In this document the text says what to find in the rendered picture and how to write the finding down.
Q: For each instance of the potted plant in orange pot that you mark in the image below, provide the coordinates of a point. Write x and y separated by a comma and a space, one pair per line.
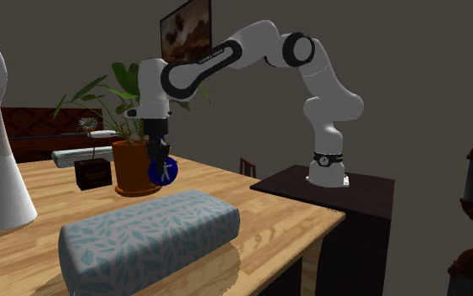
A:
133, 168

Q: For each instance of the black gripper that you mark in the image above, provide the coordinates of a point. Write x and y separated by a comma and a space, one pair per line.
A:
155, 128

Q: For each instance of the framed wall picture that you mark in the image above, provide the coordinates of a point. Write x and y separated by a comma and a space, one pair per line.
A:
187, 30

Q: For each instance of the wooden chair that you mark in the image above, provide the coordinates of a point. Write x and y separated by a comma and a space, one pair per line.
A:
247, 167

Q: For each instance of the dark cube with white flower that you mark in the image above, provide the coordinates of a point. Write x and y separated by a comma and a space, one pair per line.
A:
92, 174

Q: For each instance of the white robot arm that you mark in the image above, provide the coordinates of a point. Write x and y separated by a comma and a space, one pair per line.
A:
322, 102

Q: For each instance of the leaf patterned tissue box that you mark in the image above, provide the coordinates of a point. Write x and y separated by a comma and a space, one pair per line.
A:
146, 242

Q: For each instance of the wooden table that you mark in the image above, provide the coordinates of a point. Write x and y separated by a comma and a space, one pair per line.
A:
269, 229

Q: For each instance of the pale grey flat box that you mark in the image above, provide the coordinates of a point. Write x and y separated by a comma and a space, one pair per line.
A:
76, 155

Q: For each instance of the blue round disc with figure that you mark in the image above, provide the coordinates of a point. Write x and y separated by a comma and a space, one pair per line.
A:
166, 172

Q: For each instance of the white lamp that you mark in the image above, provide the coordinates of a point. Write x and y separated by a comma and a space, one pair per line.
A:
6, 180

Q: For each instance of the dark robot stand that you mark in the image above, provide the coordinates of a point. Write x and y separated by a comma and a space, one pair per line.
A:
355, 229

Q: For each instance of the dark red sofa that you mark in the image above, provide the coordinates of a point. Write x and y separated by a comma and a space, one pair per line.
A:
23, 131

